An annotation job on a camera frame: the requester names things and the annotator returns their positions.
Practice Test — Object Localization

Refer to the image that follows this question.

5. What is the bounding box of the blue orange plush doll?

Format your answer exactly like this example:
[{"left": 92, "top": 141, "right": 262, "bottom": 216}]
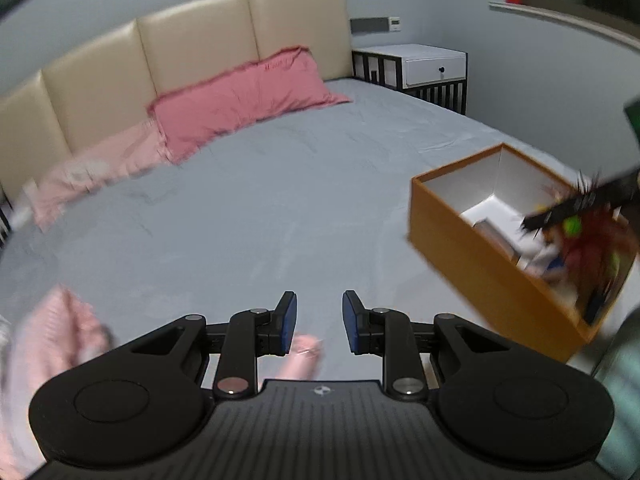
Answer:
[{"left": 525, "top": 245, "right": 567, "bottom": 283}]

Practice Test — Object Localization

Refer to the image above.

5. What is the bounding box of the light pink pillow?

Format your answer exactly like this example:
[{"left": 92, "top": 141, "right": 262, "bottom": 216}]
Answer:
[{"left": 26, "top": 119, "right": 168, "bottom": 231}]

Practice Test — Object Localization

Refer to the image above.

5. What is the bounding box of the pink fluffy pouch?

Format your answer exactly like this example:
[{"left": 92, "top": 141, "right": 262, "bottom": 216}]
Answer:
[{"left": 277, "top": 335, "right": 322, "bottom": 380}]

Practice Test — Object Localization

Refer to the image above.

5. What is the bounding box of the beige padded headboard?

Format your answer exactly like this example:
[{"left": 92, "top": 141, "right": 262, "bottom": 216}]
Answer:
[{"left": 1, "top": 0, "right": 352, "bottom": 200}]

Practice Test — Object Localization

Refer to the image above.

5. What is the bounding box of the window sill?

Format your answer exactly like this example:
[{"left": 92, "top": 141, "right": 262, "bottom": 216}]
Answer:
[{"left": 488, "top": 1, "right": 640, "bottom": 52}]

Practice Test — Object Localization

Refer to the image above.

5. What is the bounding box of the red feather cat toy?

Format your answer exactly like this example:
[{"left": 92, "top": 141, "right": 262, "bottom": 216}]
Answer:
[{"left": 541, "top": 205, "right": 639, "bottom": 325}]

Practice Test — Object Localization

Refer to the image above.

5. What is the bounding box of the pink grey quilt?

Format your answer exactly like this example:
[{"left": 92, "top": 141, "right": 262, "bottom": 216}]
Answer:
[{"left": 1, "top": 285, "right": 112, "bottom": 479}]

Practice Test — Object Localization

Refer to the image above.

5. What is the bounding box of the grey bed sheet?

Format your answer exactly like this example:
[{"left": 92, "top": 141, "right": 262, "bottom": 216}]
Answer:
[{"left": 0, "top": 78, "right": 582, "bottom": 376}]

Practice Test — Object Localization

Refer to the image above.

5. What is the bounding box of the dark pink pillow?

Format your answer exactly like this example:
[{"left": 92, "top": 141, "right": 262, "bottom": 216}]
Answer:
[{"left": 148, "top": 46, "right": 350, "bottom": 164}]

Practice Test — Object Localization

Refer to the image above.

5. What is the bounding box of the white right nightstand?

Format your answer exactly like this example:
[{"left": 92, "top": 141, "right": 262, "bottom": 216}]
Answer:
[{"left": 352, "top": 44, "right": 469, "bottom": 115}]

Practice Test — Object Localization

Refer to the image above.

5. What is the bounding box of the orange cardboard box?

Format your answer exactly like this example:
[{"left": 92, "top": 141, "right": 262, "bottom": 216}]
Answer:
[{"left": 408, "top": 144, "right": 634, "bottom": 362}]

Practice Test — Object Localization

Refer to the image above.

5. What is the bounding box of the wall control panel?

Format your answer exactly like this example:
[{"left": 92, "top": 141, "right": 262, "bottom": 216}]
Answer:
[{"left": 350, "top": 16, "right": 401, "bottom": 35}]

